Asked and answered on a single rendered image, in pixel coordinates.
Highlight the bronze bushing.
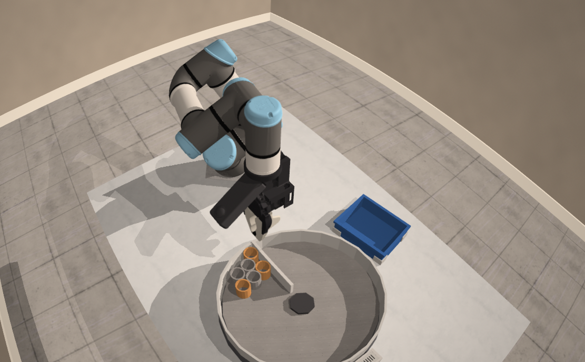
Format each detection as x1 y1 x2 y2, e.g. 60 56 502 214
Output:
243 247 259 263
235 279 251 299
255 260 271 280

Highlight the grey metal bushing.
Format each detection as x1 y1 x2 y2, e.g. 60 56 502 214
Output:
230 267 246 286
246 270 262 290
241 258 256 277

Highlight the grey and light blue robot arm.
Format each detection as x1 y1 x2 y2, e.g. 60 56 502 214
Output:
169 39 283 229

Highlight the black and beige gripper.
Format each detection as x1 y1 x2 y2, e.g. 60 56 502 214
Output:
244 151 294 241

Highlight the blue crate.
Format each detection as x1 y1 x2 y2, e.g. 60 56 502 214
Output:
333 194 411 265

